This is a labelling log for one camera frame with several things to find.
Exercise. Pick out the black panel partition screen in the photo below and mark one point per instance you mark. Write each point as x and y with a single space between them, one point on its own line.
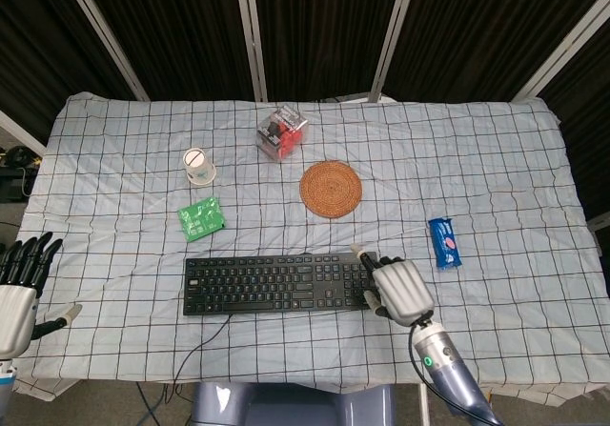
314 30

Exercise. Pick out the blue cookie packet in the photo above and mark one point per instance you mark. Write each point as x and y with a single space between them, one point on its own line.
445 244

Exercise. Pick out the round woven rattan coaster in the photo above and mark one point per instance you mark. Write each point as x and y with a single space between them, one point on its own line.
331 188

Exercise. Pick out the white paper cup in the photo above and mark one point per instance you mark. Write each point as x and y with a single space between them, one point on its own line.
197 166

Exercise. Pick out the green snack packet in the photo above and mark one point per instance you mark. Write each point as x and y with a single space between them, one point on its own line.
201 218

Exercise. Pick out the clear box with red contents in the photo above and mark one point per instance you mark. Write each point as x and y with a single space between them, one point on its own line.
282 133

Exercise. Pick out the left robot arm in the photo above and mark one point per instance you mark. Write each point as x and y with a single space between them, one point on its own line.
4 383

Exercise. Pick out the blue checked tablecloth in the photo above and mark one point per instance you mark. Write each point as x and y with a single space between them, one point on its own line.
476 168

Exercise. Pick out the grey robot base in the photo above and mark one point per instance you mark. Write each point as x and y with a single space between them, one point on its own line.
290 406

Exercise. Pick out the black keyboard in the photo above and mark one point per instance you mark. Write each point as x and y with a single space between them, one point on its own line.
276 283

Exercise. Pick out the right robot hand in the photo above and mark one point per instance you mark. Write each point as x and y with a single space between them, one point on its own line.
400 292

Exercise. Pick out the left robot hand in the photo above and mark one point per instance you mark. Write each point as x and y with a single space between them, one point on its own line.
16 311

